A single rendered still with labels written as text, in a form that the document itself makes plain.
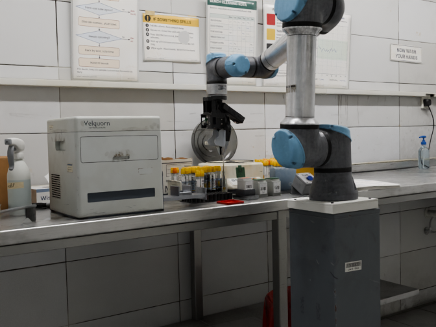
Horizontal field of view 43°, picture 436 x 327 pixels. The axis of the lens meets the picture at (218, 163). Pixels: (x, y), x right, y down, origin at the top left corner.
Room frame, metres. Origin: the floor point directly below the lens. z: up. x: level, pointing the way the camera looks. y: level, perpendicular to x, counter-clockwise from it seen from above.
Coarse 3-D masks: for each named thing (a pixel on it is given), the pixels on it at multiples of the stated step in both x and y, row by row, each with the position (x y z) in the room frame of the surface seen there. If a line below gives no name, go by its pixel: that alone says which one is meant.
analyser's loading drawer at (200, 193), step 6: (174, 186) 1.82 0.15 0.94; (186, 186) 1.85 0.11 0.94; (174, 192) 1.83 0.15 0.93; (180, 192) 1.81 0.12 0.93; (186, 192) 1.82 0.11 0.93; (198, 192) 1.89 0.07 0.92; (204, 192) 1.86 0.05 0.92; (168, 198) 1.77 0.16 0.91; (174, 198) 1.79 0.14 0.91; (180, 198) 1.80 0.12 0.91; (186, 198) 1.82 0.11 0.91; (192, 198) 1.83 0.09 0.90; (198, 198) 1.89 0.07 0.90; (204, 198) 1.86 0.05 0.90
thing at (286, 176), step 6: (270, 168) 2.18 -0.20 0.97; (276, 168) 2.16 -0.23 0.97; (282, 168) 2.17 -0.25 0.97; (270, 174) 2.19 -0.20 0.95; (276, 174) 2.16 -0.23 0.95; (282, 174) 2.17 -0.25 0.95; (288, 174) 2.18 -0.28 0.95; (294, 174) 2.20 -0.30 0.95; (282, 180) 2.17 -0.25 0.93; (288, 180) 2.18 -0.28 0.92; (282, 186) 2.17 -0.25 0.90; (288, 186) 2.18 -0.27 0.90; (282, 192) 2.15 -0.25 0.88; (288, 192) 2.16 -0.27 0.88
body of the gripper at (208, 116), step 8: (216, 96) 1.99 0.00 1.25; (224, 96) 2.01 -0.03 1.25; (208, 104) 2.01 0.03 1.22; (216, 104) 2.01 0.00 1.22; (208, 112) 1.99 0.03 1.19; (216, 112) 2.01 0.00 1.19; (224, 112) 2.03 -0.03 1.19; (208, 120) 1.99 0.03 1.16; (216, 120) 1.98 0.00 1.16; (224, 120) 2.00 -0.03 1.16; (208, 128) 2.02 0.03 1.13
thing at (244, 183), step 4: (240, 180) 2.01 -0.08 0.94; (244, 180) 1.99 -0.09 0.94; (248, 180) 2.00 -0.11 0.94; (252, 180) 2.01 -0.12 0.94; (240, 184) 2.01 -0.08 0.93; (244, 184) 2.00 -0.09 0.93; (248, 184) 2.00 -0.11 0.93; (252, 184) 2.01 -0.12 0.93; (240, 188) 2.02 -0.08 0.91; (244, 188) 2.00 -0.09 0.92; (248, 188) 2.00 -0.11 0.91; (252, 188) 2.01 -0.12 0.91
